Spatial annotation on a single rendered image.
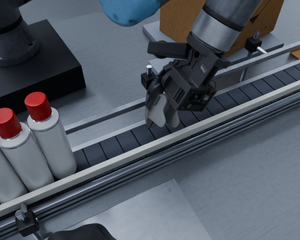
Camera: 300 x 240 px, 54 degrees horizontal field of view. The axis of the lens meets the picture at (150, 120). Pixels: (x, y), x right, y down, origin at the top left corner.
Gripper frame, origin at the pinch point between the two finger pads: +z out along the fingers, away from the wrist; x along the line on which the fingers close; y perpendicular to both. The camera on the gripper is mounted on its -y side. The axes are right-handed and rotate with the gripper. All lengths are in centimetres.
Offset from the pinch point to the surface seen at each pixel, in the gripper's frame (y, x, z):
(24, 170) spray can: 3.3, -24.0, 9.3
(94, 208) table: 8.0, -9.4, 17.4
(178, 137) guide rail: 5.1, 5.0, 0.2
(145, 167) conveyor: 5.8, 0.2, 8.5
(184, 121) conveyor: 0.0, 10.5, 0.2
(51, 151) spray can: 2.1, -19.8, 6.2
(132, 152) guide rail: 4.6, -4.5, 4.8
